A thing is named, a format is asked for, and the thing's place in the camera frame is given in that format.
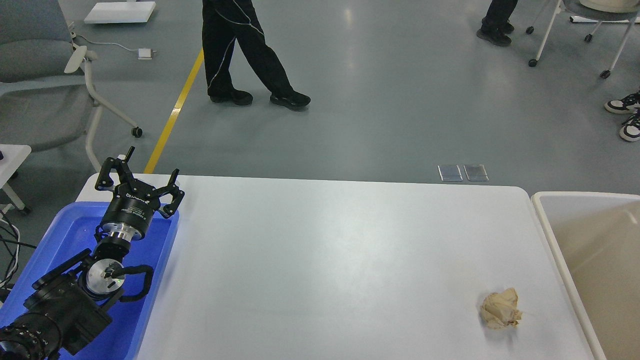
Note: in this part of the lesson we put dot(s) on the person in black clothes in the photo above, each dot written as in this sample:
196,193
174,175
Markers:
226,23

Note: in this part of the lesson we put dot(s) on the right metal floor plate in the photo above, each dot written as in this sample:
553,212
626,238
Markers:
476,173

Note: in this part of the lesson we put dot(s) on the left metal floor plate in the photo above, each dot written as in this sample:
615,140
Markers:
450,173

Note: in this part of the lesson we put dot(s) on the white side table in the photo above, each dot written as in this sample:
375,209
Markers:
12,158

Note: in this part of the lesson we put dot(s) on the metal floor plate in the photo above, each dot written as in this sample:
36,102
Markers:
450,173
476,173

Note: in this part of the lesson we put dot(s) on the beige plastic bin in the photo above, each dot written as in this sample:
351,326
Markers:
595,242

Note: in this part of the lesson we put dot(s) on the person in dark trousers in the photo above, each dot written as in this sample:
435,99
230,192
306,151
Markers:
495,26

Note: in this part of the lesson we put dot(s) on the crumpled beige paper ball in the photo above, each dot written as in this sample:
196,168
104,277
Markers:
499,310

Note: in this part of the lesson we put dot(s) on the grey office chair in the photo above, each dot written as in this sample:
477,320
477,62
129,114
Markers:
48,97

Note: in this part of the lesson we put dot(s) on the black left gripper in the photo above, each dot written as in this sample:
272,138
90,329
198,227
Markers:
130,205

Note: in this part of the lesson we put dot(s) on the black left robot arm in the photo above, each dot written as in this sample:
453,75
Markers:
70,303

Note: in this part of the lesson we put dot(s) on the white floor board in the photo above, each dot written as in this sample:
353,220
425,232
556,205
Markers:
120,12

